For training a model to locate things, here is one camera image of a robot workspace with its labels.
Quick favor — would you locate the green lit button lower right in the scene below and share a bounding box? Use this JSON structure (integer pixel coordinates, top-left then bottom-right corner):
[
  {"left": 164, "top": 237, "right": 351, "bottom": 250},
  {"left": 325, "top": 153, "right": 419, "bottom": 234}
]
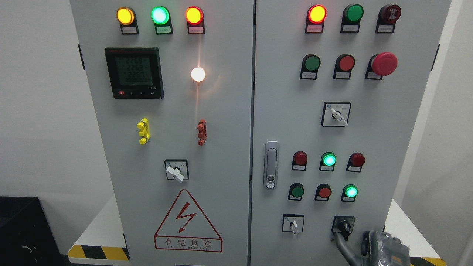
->
[{"left": 341, "top": 184, "right": 358, "bottom": 202}]

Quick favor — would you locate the black digital power meter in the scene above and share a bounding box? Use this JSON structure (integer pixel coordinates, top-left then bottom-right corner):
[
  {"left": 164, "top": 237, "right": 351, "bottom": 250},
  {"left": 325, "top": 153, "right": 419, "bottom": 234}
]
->
[{"left": 105, "top": 47, "right": 164, "bottom": 99}]

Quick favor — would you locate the white glowing indicator light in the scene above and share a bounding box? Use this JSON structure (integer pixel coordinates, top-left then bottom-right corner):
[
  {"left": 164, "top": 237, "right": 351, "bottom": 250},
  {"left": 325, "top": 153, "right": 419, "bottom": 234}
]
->
[{"left": 191, "top": 67, "right": 206, "bottom": 82}]

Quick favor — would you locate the red push button lower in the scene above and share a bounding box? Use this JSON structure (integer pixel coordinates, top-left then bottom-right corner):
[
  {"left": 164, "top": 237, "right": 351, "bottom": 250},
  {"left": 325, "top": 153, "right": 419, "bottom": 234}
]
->
[{"left": 314, "top": 183, "right": 332, "bottom": 201}]

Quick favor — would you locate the yellow terminal connector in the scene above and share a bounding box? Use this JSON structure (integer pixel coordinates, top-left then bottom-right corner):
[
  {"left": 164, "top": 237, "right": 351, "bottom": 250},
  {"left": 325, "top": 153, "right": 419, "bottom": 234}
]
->
[{"left": 137, "top": 118, "right": 150, "bottom": 145}]

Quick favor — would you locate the dark red indicator light right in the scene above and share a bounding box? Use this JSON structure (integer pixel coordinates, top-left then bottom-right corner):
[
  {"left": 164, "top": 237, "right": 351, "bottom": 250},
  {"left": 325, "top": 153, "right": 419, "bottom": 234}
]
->
[{"left": 346, "top": 153, "right": 365, "bottom": 173}]

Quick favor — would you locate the red terminal connector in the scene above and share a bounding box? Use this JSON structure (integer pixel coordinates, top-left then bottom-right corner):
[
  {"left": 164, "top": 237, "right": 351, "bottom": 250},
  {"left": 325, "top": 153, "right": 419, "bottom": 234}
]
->
[{"left": 197, "top": 119, "right": 207, "bottom": 146}]

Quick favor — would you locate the white selector switch bottom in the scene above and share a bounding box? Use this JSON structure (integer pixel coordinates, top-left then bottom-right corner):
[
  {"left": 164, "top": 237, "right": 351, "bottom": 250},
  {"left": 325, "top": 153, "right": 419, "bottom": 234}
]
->
[{"left": 282, "top": 214, "right": 305, "bottom": 235}]

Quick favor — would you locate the dark red buzzer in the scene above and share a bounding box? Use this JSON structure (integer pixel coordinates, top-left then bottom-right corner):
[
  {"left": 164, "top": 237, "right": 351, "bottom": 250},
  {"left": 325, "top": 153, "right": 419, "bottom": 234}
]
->
[{"left": 375, "top": 4, "right": 401, "bottom": 34}]

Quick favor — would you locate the white selector switch upper right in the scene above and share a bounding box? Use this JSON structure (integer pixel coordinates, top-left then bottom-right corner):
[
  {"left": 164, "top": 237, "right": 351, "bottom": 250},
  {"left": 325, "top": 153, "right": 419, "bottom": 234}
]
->
[{"left": 321, "top": 102, "right": 351, "bottom": 127}]

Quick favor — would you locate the white lever selector switch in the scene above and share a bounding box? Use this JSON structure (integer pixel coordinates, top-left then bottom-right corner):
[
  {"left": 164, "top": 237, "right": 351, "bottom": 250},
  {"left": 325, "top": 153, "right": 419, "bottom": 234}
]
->
[{"left": 164, "top": 159, "right": 189, "bottom": 183}]

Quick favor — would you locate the red electric hazard sign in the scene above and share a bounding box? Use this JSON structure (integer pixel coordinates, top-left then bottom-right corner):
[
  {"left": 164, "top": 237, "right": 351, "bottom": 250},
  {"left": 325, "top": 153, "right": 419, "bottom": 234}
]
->
[{"left": 154, "top": 189, "right": 223, "bottom": 253}]

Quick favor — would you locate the green push button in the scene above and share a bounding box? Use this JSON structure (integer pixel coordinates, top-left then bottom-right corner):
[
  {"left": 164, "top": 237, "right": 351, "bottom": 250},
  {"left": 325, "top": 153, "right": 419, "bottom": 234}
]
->
[
  {"left": 288, "top": 183, "right": 305, "bottom": 201},
  {"left": 341, "top": 4, "right": 364, "bottom": 33}
]

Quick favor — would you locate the green lit indicator middle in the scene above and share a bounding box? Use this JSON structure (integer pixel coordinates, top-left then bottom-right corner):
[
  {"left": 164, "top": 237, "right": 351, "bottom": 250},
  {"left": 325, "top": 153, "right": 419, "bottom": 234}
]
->
[{"left": 319, "top": 152, "right": 337, "bottom": 172}]

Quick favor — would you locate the yellow indicator light top left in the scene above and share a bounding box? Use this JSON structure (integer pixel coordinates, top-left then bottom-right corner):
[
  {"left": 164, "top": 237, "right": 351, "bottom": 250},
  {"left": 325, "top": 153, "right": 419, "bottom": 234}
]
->
[{"left": 116, "top": 7, "right": 139, "bottom": 35}]

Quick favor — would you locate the dark red indicator light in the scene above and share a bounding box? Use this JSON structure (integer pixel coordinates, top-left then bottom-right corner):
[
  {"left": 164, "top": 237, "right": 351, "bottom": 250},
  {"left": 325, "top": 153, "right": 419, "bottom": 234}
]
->
[
  {"left": 291, "top": 151, "right": 308, "bottom": 171},
  {"left": 346, "top": 153, "right": 365, "bottom": 173}
]

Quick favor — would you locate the silver door latch handle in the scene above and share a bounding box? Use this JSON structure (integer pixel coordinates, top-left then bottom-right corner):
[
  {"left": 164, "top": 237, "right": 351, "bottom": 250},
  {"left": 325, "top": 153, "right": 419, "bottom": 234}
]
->
[{"left": 263, "top": 141, "right": 279, "bottom": 189}]

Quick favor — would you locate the green push button top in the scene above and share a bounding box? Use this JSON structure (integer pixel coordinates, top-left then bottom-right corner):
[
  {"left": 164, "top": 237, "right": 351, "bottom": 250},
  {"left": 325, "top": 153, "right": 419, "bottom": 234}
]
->
[{"left": 341, "top": 4, "right": 364, "bottom": 33}]

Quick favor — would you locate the grey electrical cabinet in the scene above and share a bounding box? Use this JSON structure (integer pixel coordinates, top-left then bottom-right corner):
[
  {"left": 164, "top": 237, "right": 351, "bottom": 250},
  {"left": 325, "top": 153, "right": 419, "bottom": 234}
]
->
[{"left": 70, "top": 0, "right": 452, "bottom": 266}]

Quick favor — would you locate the red emergency stop button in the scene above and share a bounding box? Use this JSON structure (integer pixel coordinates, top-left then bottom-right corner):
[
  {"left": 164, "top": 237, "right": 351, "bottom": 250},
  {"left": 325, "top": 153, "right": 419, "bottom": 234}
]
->
[{"left": 365, "top": 52, "right": 398, "bottom": 81}]

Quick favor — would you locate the black box bottom left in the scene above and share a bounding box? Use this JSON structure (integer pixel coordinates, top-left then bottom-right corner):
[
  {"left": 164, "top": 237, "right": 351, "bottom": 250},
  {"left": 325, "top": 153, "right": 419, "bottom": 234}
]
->
[{"left": 0, "top": 197, "right": 64, "bottom": 266}]

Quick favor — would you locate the red-orange indicator light left door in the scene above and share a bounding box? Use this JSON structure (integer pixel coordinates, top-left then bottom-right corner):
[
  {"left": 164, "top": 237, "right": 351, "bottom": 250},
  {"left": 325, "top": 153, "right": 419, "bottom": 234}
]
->
[{"left": 185, "top": 6, "right": 205, "bottom": 35}]

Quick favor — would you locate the red push button second row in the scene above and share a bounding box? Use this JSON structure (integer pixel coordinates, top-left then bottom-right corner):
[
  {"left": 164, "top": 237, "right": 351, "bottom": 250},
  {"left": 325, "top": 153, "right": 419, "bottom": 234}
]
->
[{"left": 333, "top": 54, "right": 356, "bottom": 80}]

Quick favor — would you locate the green push button second row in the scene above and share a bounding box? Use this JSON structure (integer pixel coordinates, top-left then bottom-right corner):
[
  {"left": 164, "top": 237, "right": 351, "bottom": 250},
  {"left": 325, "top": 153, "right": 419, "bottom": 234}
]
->
[{"left": 300, "top": 54, "right": 321, "bottom": 80}]

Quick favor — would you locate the red lit indicator right door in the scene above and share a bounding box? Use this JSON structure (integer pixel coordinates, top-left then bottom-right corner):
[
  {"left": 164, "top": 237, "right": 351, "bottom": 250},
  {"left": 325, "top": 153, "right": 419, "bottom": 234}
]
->
[{"left": 305, "top": 4, "right": 327, "bottom": 34}]

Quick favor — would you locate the black rotary knob switch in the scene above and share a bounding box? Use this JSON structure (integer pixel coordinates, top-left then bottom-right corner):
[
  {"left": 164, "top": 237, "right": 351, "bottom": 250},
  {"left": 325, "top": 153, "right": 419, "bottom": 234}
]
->
[{"left": 331, "top": 216, "right": 356, "bottom": 241}]

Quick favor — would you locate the dark red indicator light left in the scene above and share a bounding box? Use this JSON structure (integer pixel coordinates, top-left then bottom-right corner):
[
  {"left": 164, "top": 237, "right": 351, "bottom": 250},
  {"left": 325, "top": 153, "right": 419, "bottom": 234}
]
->
[{"left": 291, "top": 151, "right": 308, "bottom": 171}]

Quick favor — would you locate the green push button lower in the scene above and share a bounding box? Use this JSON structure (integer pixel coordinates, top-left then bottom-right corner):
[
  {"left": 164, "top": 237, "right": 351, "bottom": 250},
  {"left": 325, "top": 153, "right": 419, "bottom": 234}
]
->
[{"left": 288, "top": 183, "right": 305, "bottom": 201}]

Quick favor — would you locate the green indicator light top left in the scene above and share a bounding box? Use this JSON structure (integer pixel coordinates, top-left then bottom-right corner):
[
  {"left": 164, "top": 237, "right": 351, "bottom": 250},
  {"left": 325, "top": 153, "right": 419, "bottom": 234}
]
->
[{"left": 151, "top": 6, "right": 173, "bottom": 35}]

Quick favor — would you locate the white platform with hazard stripes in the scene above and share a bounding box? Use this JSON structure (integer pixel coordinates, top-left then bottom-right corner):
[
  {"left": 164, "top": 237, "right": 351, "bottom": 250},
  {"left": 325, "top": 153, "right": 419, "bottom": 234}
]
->
[{"left": 68, "top": 195, "right": 446, "bottom": 266}]

